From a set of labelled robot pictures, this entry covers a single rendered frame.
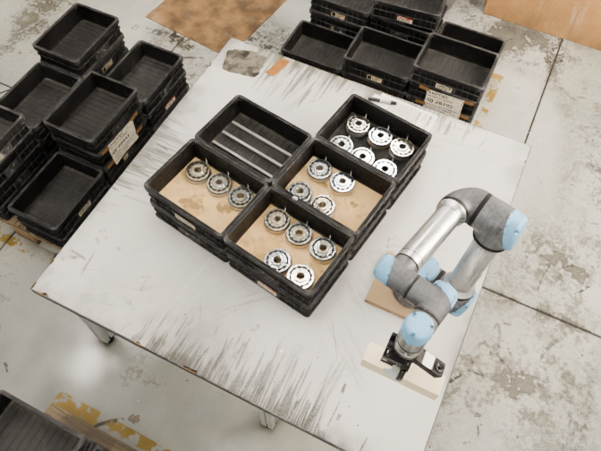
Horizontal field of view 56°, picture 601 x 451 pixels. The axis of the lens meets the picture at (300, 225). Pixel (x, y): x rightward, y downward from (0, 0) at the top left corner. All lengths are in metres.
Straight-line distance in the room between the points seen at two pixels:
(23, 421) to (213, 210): 1.08
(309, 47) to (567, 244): 1.92
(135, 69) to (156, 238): 1.38
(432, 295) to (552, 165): 2.39
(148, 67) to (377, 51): 1.36
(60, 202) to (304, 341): 1.59
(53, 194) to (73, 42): 0.92
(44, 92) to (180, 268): 1.60
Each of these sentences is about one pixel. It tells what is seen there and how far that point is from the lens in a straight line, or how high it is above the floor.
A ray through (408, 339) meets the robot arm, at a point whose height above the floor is 1.41.
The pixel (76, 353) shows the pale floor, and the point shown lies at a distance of 3.06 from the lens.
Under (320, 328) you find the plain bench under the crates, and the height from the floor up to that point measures 0.70.
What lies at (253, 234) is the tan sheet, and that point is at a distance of 2.20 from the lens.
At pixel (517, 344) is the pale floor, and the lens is 3.11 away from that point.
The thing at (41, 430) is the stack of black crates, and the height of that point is 0.49.
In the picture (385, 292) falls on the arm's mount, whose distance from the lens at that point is 2.23.
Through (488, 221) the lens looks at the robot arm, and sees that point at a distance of 1.72.
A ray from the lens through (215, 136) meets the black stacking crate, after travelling 2.48.
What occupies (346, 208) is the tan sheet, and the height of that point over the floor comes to 0.83.
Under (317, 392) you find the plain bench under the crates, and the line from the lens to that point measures 2.10.
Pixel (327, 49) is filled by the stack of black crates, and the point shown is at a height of 0.27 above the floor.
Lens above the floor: 2.74
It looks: 60 degrees down
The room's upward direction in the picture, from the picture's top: 2 degrees clockwise
